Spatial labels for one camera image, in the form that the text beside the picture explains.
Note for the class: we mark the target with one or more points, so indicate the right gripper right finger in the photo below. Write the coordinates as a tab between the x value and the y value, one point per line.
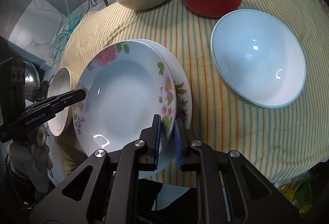
229	188

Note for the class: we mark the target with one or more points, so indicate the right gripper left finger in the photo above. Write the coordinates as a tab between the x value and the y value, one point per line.
104	184

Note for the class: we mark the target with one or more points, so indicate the white plate grey leaf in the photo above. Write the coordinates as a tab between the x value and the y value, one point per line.
61	84

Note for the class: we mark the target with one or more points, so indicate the pink blossom deep plate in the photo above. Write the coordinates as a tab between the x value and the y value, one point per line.
184	103

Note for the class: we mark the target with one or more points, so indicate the red rose deep plate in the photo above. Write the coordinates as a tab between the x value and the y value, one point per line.
126	84

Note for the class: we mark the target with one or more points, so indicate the pale green ceramic bowl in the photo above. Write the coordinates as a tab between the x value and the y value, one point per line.
258	58

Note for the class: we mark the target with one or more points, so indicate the yellow striped cloth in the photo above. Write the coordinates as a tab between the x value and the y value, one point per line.
281	143

